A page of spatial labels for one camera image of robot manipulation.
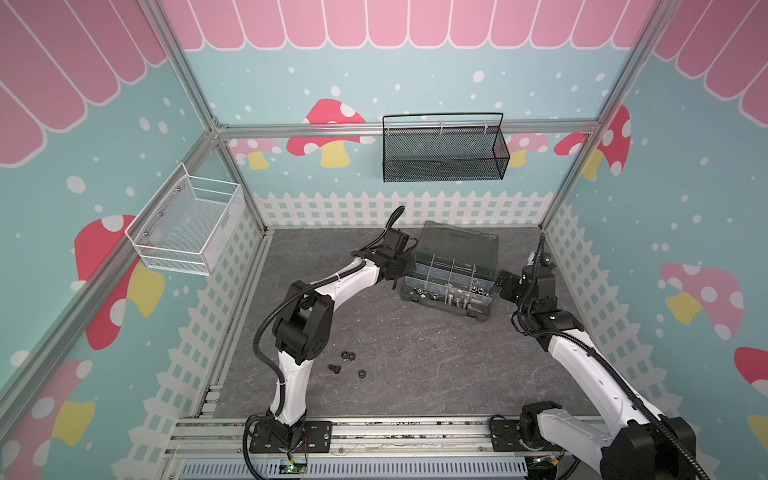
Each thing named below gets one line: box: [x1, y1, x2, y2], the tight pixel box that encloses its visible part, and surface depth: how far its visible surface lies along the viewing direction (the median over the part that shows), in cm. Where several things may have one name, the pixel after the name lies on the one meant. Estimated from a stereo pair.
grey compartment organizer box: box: [401, 220, 499, 323], surface depth 103 cm
